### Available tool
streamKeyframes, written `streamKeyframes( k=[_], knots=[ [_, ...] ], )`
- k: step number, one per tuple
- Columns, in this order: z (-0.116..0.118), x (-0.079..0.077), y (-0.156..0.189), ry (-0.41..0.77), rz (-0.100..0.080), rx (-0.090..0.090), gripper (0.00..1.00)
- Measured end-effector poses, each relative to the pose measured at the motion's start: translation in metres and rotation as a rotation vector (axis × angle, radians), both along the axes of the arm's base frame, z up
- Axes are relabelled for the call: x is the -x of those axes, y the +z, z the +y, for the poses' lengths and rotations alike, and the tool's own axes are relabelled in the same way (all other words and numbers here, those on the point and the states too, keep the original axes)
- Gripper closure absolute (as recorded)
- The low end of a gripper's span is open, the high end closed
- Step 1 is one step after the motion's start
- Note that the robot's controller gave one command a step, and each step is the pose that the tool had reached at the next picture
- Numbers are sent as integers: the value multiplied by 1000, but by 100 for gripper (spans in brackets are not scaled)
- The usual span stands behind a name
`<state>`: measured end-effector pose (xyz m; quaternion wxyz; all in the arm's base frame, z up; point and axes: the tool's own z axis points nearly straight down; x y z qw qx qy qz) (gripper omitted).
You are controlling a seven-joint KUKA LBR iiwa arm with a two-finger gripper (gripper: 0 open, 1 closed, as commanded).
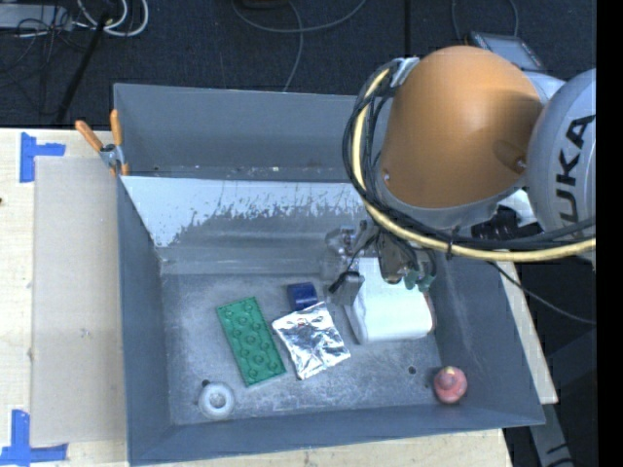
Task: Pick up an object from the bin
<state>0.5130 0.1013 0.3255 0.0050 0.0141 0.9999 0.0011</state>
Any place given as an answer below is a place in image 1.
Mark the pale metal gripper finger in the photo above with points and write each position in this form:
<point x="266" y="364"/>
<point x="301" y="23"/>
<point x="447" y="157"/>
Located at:
<point x="342" y="243"/>
<point x="350" y="294"/>

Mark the white box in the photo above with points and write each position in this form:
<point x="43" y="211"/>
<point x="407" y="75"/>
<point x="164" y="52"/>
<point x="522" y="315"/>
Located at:
<point x="394" y="314"/>

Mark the small blue block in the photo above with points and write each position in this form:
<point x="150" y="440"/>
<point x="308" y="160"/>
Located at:
<point x="302" y="296"/>

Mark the silver foil packet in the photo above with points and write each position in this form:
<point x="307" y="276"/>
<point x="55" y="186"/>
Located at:
<point x="311" y="341"/>

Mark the dark green flat block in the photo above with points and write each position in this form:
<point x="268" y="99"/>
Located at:
<point x="250" y="341"/>

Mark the red-orange toy fruit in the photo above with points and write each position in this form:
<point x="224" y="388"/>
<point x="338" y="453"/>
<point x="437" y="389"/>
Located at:
<point x="450" y="384"/>

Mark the grey metal bin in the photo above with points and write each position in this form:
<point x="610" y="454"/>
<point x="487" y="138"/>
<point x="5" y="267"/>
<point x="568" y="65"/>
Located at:
<point x="204" y="129"/>

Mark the pale cardboard board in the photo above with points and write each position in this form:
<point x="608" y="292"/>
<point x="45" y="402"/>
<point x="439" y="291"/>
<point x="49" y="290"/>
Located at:
<point x="73" y="285"/>

